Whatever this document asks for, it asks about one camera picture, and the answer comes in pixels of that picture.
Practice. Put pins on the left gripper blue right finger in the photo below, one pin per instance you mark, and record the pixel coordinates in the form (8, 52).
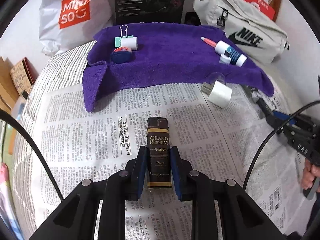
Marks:
(178, 174)

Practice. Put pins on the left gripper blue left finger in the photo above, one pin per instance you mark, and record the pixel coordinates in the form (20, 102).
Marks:
(138, 170)

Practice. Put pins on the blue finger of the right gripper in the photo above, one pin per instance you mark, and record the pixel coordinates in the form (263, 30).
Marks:
(284, 117)
(274, 121)

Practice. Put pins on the brown gold lighter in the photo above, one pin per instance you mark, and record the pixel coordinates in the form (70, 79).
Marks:
(159, 163)

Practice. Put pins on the white usb charger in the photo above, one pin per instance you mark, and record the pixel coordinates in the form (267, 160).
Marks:
(218, 93)

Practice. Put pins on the clear plastic cap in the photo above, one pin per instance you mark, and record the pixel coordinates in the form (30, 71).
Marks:
(217, 76)

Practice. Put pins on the white blue lotion bottle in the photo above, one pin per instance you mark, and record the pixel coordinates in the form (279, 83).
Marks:
(237, 58)

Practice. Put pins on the blue pink eraser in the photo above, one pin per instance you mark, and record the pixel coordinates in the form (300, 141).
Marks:
(121, 55)

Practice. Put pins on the white tape roll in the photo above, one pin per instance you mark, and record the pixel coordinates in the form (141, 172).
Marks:
(129, 42)

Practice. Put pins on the green binder clip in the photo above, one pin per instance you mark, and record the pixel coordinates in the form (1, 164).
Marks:
(123, 34)

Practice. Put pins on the right hand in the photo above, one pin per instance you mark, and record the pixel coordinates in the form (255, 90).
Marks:
(310, 172)

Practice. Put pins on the newspaper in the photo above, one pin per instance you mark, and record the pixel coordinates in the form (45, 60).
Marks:
(162, 139)

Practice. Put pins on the white Nike bag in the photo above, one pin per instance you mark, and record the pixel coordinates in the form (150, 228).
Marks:
(248, 28)

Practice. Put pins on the purple towel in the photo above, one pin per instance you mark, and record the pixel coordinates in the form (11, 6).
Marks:
(167, 53)

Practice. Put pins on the patterned brown book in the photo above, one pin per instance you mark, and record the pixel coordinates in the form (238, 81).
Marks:
(22, 76)

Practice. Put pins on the wooden furniture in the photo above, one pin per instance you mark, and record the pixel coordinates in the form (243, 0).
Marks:
(9, 94)

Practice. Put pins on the black headset box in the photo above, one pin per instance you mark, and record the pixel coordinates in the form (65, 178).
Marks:
(136, 11)

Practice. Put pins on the white Miniso bag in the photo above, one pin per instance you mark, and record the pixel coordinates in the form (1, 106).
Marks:
(66, 24)

